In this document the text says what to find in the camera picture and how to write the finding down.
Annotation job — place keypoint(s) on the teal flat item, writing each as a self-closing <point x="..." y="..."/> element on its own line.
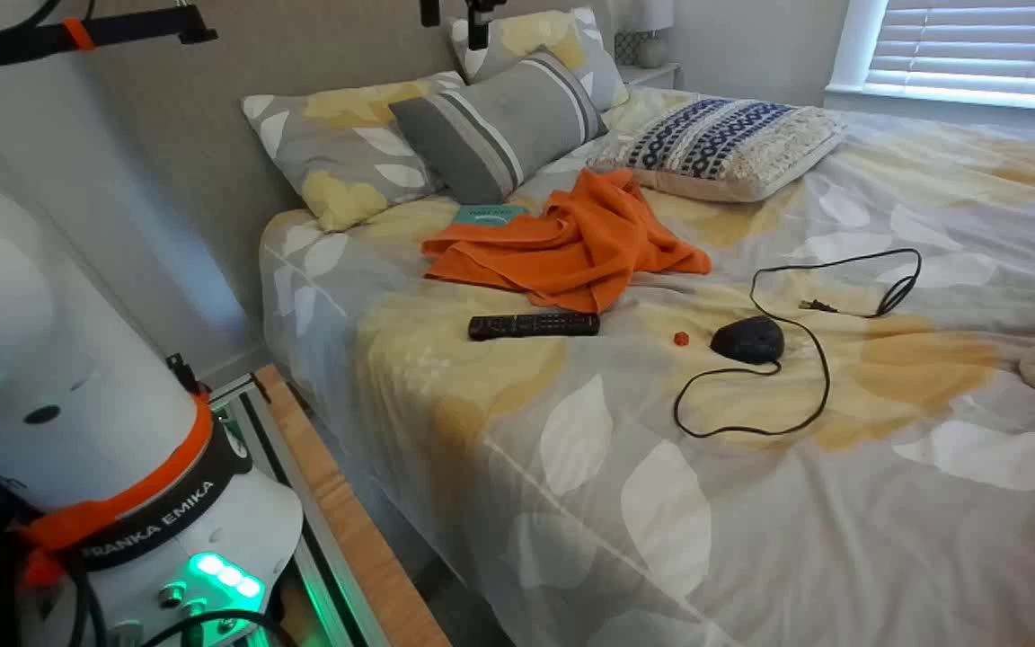
<point x="486" y="214"/>

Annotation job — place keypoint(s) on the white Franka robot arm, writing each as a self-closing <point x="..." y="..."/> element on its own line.
<point x="39" y="334"/>

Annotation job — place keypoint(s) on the floral yellow grey bedspread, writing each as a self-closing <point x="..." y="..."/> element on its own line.
<point x="664" y="504"/>

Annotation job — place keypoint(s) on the orange cloth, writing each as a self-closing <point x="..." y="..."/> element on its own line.
<point x="576" y="254"/>

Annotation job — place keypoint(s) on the blue patterned white pillow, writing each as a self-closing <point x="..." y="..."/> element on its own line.
<point x="719" y="144"/>

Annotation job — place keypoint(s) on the black remote control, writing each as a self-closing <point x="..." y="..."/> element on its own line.
<point x="530" y="325"/>

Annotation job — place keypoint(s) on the small orange ball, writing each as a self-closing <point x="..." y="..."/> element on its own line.
<point x="682" y="339"/>

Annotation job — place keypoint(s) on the white window blinds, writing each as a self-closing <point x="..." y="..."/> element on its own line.
<point x="985" y="39"/>

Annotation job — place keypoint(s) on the black camera stand bar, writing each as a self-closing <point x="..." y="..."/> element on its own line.
<point x="15" y="39"/>

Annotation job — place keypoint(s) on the grey striped pillow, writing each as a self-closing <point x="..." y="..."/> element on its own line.
<point x="494" y="128"/>

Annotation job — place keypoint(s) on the large grey yellow floral pillow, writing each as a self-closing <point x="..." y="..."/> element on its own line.
<point x="324" y="144"/>

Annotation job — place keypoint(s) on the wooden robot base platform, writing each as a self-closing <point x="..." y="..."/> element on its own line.
<point x="340" y="515"/>

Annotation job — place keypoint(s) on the black computer mouse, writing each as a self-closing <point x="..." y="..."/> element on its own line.
<point x="750" y="339"/>

